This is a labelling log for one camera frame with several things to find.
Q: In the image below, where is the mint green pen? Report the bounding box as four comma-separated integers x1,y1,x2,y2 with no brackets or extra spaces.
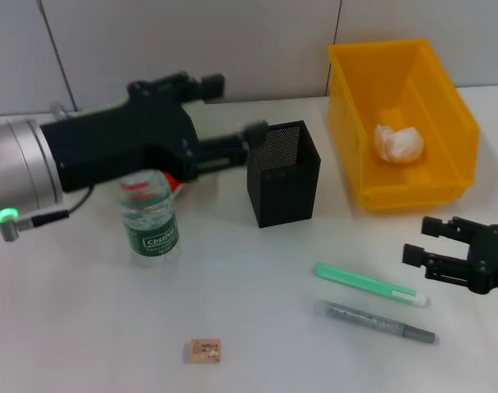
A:
313,263,432,309

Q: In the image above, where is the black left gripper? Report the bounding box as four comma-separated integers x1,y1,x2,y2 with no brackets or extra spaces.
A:
39,71,270,193

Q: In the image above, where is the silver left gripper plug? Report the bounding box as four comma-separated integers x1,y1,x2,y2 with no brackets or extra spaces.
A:
50,101,72,120

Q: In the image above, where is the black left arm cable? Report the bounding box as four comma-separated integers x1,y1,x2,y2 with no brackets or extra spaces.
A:
0,183,97,243

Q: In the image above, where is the black mesh pen holder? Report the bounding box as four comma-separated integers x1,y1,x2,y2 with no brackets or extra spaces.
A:
246,120,322,228

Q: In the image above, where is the clear green-label water bottle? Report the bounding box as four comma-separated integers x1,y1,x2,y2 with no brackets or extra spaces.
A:
116,169,181,268

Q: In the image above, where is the small tan eraser block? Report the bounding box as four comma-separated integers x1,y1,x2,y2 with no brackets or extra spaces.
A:
189,338,223,364

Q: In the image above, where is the grey marker pen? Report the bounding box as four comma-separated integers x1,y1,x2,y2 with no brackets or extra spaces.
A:
314,300,437,345

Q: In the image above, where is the white paper ball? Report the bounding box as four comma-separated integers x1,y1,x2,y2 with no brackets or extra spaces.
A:
373,124,425,164

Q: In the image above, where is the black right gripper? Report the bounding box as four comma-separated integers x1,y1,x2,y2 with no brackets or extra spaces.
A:
402,215,498,295

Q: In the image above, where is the yellow plastic bin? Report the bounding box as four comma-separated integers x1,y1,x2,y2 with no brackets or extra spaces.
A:
327,38,481,212

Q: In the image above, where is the red-orange toy orange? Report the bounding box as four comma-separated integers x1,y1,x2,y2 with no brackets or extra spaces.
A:
165,171,191,197

